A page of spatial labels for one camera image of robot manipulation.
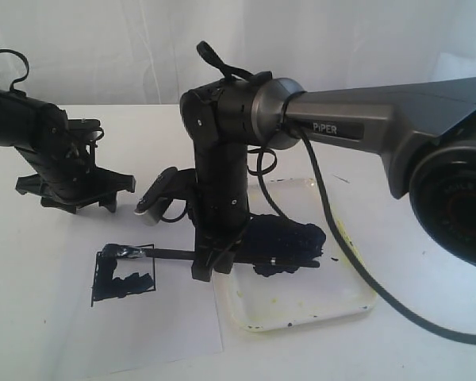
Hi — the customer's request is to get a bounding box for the black paintbrush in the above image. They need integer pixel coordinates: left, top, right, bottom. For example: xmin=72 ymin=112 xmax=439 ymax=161
xmin=115 ymin=245 xmax=320 ymax=268

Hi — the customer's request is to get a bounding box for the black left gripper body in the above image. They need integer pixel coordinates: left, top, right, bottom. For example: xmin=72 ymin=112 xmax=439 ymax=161
xmin=14 ymin=140 xmax=136 ymax=202

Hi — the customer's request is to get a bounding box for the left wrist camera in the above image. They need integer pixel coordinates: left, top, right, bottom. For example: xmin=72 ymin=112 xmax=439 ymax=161
xmin=67 ymin=119 xmax=105 ymax=144

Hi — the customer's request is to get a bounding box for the white paper sheet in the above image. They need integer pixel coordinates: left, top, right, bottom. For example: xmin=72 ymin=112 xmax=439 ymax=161
xmin=43 ymin=193 xmax=223 ymax=380

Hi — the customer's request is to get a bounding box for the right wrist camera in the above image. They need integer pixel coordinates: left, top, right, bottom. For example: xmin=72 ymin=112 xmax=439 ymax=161
xmin=134 ymin=167 xmax=196 ymax=225

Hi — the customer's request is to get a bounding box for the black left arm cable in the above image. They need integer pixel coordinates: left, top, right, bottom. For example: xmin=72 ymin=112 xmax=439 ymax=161
xmin=0 ymin=49 xmax=30 ymax=94

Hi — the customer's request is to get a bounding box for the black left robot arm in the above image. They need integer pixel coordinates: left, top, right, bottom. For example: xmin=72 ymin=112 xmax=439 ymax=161
xmin=0 ymin=90 xmax=136 ymax=214

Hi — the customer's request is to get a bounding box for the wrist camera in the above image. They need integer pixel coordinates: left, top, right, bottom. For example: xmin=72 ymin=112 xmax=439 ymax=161
xmin=67 ymin=119 xmax=105 ymax=144
xmin=134 ymin=167 xmax=196 ymax=225

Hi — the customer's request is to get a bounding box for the white backdrop curtain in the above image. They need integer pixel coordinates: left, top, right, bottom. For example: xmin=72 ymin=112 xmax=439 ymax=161
xmin=0 ymin=1 xmax=476 ymax=105

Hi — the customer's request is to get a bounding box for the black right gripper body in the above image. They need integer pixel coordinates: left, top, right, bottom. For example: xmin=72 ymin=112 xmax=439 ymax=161
xmin=194 ymin=143 xmax=249 ymax=258

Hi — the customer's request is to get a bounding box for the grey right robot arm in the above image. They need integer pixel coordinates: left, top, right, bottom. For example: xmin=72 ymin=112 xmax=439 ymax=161
xmin=179 ymin=77 xmax=476 ymax=267

